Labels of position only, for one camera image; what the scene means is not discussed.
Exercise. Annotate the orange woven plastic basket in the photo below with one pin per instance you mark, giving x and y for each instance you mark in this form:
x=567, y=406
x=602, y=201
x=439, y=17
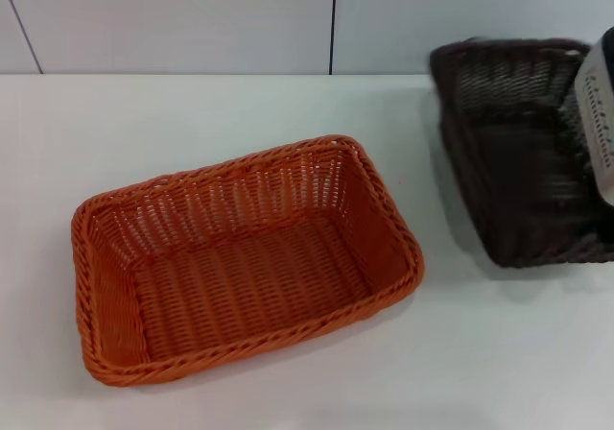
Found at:
x=249, y=276

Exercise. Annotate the dark brown woven basket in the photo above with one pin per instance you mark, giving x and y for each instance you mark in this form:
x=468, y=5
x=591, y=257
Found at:
x=508, y=171

